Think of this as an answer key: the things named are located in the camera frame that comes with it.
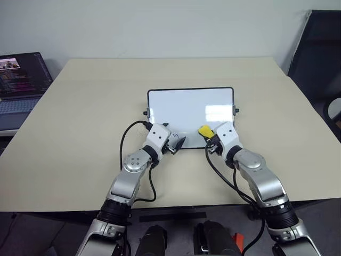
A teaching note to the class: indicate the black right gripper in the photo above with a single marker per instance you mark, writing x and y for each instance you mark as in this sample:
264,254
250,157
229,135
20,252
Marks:
214,146

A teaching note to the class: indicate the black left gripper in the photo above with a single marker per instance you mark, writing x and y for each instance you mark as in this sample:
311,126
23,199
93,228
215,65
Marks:
171,147

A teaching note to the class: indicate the yellow eraser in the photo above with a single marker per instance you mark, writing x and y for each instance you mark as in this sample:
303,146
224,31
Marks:
205,130

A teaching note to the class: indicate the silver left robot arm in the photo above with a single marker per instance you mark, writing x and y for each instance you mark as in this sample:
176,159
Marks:
133,163

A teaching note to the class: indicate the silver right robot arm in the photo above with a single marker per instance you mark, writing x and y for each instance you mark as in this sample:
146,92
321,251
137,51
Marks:
253,163

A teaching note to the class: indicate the black flat bar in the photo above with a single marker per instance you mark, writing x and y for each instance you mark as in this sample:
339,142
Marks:
173,216

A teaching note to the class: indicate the dark rounded shape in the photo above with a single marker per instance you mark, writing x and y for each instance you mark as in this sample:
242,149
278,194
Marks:
217,238
154,241

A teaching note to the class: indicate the red orange object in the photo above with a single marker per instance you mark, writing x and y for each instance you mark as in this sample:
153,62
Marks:
239,241

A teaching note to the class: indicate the grey chair with black rim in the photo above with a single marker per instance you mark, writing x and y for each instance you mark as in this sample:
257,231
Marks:
334,108

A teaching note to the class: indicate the open grey laptop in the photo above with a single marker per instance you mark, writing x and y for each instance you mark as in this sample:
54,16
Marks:
20,80

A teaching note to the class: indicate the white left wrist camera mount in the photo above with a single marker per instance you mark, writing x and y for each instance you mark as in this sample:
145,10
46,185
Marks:
158,137

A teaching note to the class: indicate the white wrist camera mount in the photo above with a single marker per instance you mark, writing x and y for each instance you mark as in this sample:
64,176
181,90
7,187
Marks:
158,137
227,136

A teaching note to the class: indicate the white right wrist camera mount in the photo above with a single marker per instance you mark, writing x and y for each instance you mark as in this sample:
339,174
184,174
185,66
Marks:
227,136

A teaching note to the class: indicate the white whiteboard with black frame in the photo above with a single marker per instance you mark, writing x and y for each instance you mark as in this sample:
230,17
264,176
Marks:
186,112

